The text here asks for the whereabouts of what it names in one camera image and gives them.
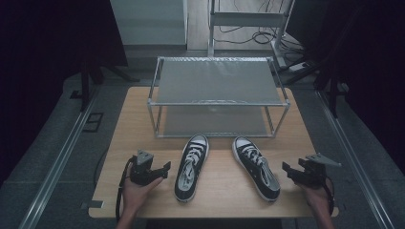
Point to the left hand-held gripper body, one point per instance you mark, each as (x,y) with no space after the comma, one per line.
(141,173)

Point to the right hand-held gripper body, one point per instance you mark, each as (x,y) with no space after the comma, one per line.
(313,175)

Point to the black canvas sneaker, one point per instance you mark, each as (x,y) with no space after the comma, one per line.
(191,168)
(258,168)

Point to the metal shoe rack grey shelves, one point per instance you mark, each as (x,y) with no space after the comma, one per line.
(216,82)

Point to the person's left hand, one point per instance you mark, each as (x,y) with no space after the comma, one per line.
(135,194)

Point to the person's right hand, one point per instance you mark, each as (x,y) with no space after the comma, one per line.
(318,197)

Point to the black floor socket plate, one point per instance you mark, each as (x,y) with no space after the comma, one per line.
(93,122)

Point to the black stand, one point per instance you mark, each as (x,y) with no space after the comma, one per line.
(332,92)
(85,86)

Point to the white power strip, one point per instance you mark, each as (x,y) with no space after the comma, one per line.
(297,66)

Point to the dark curtain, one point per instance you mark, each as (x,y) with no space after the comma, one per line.
(47,63)
(375,63)

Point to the white cabinet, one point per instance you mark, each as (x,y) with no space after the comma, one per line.
(149,22)

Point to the white metal stand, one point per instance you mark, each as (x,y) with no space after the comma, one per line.
(246,19)

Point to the metal floor rail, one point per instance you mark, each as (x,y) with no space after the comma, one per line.
(353,156)
(57,165)

